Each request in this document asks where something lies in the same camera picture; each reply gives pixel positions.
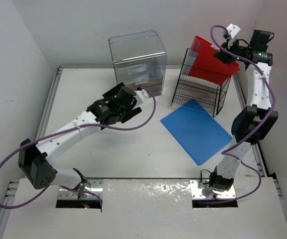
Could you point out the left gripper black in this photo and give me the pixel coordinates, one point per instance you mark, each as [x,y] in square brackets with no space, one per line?
[131,106]

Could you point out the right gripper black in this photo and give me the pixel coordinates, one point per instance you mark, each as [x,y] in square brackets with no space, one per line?
[224,57]

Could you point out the red folder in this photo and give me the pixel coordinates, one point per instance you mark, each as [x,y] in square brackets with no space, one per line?
[206,66]

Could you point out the clear plastic drawer unit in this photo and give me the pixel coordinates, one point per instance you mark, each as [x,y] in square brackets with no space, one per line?
[139,60]

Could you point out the blue folder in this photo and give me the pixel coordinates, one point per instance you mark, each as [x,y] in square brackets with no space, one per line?
[196,131]

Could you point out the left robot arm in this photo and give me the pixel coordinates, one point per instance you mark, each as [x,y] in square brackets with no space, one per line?
[38,160]

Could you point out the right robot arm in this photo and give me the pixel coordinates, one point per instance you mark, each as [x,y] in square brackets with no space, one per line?
[254,122]

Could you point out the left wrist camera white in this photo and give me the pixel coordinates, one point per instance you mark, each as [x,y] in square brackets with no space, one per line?
[141,96]

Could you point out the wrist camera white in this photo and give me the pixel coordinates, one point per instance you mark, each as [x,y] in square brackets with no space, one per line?
[231,32]
[141,96]

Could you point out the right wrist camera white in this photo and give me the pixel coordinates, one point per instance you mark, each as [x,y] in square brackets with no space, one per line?
[231,32]

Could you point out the black wire mesh rack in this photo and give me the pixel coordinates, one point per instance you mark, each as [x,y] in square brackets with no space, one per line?
[197,92]

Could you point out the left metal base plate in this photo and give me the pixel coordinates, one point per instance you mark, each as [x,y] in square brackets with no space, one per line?
[92,190]

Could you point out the metal base plate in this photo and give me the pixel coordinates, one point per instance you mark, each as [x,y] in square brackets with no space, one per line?
[200,190]
[92,190]

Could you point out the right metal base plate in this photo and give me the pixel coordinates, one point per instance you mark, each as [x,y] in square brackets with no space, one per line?
[200,190]

